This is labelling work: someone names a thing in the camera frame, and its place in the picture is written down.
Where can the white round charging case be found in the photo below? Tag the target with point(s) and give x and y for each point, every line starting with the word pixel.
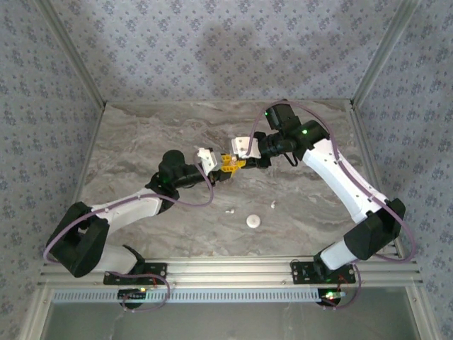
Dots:
pixel 253 221

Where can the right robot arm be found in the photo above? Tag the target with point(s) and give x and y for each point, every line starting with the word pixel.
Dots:
pixel 336 177

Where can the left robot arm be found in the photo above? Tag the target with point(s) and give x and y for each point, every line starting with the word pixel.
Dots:
pixel 124 210

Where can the black controller board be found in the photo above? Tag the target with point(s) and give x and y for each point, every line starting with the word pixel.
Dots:
pixel 132 294
pixel 331 295

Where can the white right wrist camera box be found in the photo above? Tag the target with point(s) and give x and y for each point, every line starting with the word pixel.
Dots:
pixel 246 148

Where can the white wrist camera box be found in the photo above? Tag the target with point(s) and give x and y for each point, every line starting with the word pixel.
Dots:
pixel 246 148
pixel 209 159

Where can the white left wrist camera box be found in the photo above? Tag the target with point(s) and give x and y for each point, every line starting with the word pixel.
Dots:
pixel 209 159

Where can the aluminium table side rail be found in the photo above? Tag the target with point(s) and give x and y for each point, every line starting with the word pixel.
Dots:
pixel 364 141
pixel 91 141

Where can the aluminium mounting rail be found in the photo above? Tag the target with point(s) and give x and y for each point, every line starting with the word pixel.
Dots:
pixel 230 271

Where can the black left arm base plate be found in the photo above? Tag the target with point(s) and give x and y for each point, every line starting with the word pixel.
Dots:
pixel 159 271

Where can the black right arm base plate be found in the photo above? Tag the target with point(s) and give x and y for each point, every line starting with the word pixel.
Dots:
pixel 301 274

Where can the aluminium frame post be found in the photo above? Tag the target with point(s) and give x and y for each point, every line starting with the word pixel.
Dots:
pixel 72 53
pixel 382 53

